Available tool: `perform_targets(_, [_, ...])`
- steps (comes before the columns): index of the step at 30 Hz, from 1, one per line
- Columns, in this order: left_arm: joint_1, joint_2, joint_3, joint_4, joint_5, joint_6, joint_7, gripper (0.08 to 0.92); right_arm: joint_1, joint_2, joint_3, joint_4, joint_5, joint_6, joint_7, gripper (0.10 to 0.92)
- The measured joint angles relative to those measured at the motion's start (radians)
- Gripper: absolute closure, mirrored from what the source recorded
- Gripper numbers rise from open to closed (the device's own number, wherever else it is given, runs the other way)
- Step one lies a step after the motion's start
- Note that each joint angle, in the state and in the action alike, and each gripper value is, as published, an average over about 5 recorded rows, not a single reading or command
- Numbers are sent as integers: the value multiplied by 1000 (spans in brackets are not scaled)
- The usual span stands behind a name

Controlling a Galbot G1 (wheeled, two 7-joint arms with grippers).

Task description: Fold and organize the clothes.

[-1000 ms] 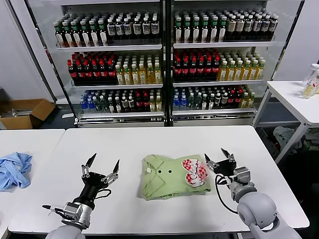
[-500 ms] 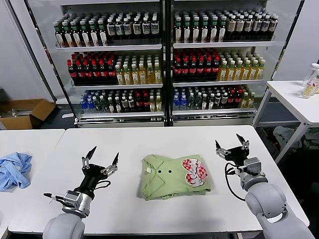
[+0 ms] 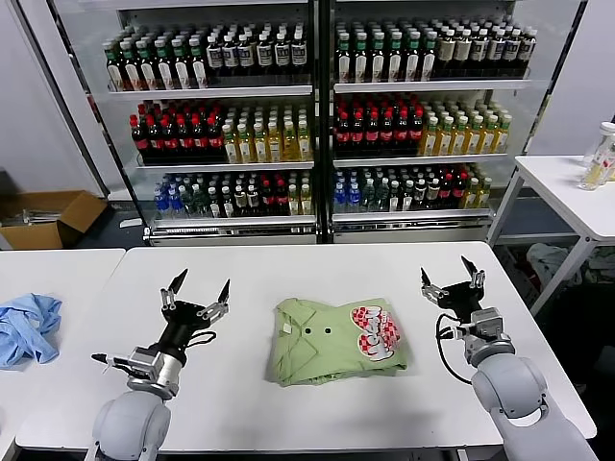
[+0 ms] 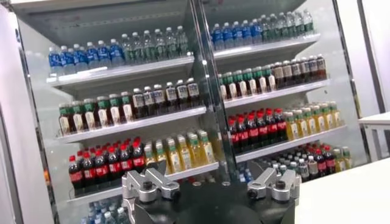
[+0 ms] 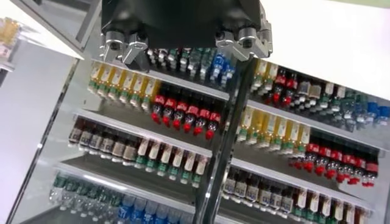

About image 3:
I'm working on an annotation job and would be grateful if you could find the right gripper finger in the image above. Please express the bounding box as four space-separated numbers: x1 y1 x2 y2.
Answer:
460 255 487 290
420 267 451 304

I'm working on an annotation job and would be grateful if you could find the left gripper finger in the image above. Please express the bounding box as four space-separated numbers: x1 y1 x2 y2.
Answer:
160 268 189 312
196 279 232 322

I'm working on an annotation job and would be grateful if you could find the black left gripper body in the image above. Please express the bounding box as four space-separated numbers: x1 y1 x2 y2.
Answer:
156 301 213 364

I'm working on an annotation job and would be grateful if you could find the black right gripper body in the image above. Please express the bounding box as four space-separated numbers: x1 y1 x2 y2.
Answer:
439 281 484 324

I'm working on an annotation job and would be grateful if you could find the green polo shirt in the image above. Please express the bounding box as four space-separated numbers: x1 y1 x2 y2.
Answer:
263 296 414 386

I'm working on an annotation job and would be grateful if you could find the grey white cloth pile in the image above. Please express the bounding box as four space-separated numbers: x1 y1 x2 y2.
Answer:
526 242 585 289

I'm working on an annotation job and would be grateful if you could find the white green cloth pile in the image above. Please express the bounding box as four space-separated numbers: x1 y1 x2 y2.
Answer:
585 254 615 292

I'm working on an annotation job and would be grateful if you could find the white side table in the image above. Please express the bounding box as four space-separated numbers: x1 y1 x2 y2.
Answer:
484 154 615 318

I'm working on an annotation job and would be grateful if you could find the open brown cardboard box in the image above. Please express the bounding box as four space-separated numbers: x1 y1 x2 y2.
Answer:
0 190 110 251

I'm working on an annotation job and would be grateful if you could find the crumpled light blue shirt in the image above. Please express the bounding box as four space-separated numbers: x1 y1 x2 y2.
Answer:
0 292 64 371

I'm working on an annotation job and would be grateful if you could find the pale yellow drink bottle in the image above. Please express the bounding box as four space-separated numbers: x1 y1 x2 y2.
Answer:
578 160 609 192

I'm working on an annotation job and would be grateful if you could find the silver metal rods bundle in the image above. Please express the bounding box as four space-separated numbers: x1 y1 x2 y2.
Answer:
2 208 62 227

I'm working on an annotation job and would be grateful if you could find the red cap cola bottle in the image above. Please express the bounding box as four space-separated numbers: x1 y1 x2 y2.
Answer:
131 114 148 163
409 109 426 156
146 117 163 163
350 112 366 158
191 117 209 163
161 117 179 163
394 109 411 157
207 116 224 163
334 109 352 158
380 110 396 157
177 117 193 163
364 110 381 157

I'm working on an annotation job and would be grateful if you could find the clear bottle white cap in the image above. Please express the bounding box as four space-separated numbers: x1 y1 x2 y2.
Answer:
583 122 615 169

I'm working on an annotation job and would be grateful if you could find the white drinks display shelf unit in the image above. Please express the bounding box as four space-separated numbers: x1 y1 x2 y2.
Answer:
18 0 324 247
322 0 590 246

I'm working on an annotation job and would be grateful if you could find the green cap dark tea bottle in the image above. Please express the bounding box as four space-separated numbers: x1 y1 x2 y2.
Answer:
190 36 209 90
156 38 176 91
106 41 123 92
335 34 354 84
386 32 406 83
352 33 371 84
369 32 388 84
121 40 140 92
421 31 438 82
173 37 193 90
404 32 423 83
137 39 158 91

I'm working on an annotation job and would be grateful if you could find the beige label dark drink bottle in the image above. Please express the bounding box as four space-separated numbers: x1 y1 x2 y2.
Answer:
455 29 473 79
437 29 456 79

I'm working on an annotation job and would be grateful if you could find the navy label dark drink bottle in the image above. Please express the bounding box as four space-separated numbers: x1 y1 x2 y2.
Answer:
207 34 225 77
486 29 504 78
503 29 521 78
273 31 291 75
256 32 275 76
222 34 240 76
471 29 488 78
290 30 308 75
237 33 256 76
519 29 538 77

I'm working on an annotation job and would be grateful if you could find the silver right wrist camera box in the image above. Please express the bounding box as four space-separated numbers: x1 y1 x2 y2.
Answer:
455 309 510 345

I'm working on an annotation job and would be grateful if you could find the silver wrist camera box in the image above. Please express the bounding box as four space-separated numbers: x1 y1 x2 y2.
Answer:
125 346 169 390
455 309 510 345

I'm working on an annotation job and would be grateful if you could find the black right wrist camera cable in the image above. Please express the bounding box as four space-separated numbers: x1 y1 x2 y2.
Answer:
434 314 477 385

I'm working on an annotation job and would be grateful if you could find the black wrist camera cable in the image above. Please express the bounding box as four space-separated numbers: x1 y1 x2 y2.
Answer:
90 352 134 374
434 314 477 385

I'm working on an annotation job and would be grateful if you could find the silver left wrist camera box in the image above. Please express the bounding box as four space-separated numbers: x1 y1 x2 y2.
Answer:
125 346 169 390

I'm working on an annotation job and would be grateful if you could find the black left wrist camera cable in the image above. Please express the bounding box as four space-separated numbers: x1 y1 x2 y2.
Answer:
90 352 134 374

